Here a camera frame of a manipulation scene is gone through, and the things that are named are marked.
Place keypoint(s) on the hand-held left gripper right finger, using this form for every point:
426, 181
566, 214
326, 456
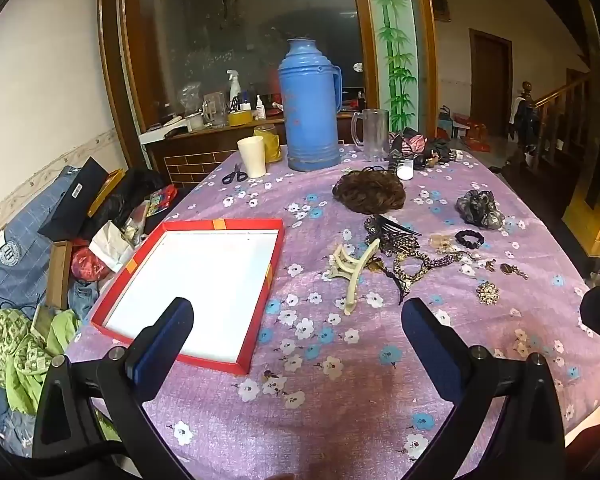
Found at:
427, 347

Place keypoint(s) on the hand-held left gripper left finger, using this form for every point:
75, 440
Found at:
162, 345

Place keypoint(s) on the red shallow box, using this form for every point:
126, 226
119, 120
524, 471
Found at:
200, 285

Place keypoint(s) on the gold flower brooch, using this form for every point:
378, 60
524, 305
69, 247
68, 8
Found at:
487, 293

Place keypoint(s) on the cream hair claw clip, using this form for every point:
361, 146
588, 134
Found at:
352, 280

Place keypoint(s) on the round gold pendant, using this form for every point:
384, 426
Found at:
507, 268

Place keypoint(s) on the black scrunchie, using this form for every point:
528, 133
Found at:
460, 237

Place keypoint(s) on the black hair comb clip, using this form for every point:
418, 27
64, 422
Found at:
387, 225

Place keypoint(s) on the leopard print hair band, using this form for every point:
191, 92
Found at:
422, 262

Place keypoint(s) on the blue denim cloth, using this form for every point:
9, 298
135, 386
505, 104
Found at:
84, 300

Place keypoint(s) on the purple floral tablecloth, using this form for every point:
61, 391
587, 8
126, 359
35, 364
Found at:
340, 390

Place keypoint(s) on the pearl gold brooch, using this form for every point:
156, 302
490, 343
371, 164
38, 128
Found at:
475, 256

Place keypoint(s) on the red plastic bag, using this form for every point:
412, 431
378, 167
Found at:
87, 266

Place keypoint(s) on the white paper bag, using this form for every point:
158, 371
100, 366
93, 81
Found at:
112, 247

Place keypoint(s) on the narrow wooden box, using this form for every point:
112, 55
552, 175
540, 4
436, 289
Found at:
59, 275

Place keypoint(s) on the colourful snack packet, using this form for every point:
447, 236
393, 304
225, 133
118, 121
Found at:
162, 199

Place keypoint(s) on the grey patterned scrunchie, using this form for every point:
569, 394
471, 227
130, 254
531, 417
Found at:
480, 210

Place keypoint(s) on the green patterned garment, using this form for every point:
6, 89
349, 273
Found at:
15, 350

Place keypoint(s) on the black plastic bag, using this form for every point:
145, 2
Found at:
122, 195

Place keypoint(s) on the brown hair bun piece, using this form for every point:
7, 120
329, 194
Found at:
370, 192

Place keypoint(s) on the long black box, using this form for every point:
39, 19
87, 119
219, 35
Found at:
72, 200

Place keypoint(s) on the white lotion tube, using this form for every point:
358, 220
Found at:
405, 170

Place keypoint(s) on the small brown wooden figurine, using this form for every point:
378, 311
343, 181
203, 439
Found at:
433, 161

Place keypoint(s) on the wooden cabinet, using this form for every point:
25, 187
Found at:
195, 152

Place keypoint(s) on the black cloth bag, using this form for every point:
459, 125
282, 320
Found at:
442, 150

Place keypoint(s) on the pink black folded cloth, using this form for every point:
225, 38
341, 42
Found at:
410, 142

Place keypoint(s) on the dark hanging jacket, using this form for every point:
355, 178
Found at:
525, 122

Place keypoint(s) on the cream paper cup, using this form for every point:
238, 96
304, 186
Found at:
251, 157

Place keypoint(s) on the wooden stair railing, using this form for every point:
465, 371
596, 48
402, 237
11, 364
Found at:
560, 110

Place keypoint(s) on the red boxes on floor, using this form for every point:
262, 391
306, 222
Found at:
472, 132

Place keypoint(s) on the large glass beer mug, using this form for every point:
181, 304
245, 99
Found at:
375, 132

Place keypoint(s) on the yellow jar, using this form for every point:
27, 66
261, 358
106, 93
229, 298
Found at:
271, 145

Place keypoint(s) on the small glass mug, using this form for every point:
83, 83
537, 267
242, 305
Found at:
215, 110

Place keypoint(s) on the small white bottle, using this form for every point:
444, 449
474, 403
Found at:
259, 108

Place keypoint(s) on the brown wooden door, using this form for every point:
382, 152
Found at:
490, 85

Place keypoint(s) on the blue thermos flask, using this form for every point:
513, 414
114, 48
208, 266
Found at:
310, 110

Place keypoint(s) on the white spray bottle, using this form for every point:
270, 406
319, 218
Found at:
234, 87

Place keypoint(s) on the bamboo print glass panel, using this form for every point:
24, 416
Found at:
395, 45

